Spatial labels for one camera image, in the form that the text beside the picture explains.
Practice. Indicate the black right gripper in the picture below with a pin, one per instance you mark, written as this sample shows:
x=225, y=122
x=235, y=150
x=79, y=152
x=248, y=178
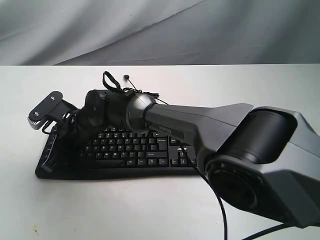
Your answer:
x=102, y=109

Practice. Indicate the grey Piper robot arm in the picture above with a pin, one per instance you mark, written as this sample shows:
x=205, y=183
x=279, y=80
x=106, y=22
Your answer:
x=265, y=161

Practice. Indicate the black Acer keyboard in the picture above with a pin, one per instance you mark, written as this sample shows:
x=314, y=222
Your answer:
x=117, y=153

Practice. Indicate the grey backdrop cloth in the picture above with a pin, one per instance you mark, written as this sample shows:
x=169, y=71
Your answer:
x=159, y=32

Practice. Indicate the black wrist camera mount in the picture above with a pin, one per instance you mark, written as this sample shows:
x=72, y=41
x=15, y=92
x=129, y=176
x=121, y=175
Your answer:
x=46, y=110

